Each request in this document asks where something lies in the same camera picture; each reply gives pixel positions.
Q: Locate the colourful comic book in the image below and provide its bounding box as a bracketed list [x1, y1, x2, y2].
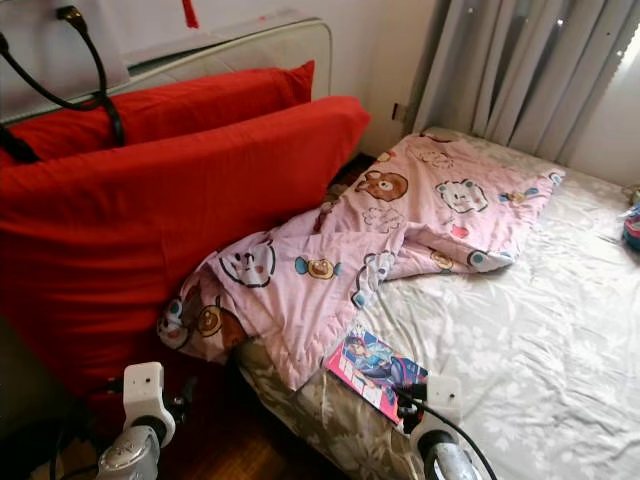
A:
[325, 325, 429, 426]

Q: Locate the bed with beige floral sheet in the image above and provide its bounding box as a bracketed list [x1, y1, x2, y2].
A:
[235, 128, 640, 480]

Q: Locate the pink cartoon print blanket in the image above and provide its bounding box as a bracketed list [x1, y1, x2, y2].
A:
[157, 133, 566, 393]

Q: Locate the red pillow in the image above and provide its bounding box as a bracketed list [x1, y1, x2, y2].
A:
[0, 95, 371, 401]
[0, 60, 316, 166]

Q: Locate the star and stripes bolster pillow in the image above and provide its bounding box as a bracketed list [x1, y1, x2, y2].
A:
[622, 200, 640, 253]

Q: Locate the white headboard with metal rim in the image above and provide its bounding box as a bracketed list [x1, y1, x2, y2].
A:
[0, 15, 333, 126]

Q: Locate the grey curtain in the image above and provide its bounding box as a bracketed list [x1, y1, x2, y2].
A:
[410, 0, 640, 166]

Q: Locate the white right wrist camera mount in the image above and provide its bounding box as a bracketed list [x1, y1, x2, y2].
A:
[415, 375, 463, 451]

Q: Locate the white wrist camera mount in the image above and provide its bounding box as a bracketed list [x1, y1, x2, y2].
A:
[415, 375, 463, 451]
[124, 362, 173, 446]

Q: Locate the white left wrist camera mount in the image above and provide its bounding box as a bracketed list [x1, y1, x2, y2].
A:
[124, 362, 173, 446]

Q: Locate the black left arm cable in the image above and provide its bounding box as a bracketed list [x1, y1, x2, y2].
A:
[50, 378, 126, 480]

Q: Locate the thick black cable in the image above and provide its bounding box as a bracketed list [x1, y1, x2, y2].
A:
[0, 125, 43, 166]

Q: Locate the black cable with plug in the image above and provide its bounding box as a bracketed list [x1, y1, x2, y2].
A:
[0, 35, 106, 111]
[57, 5, 126, 148]

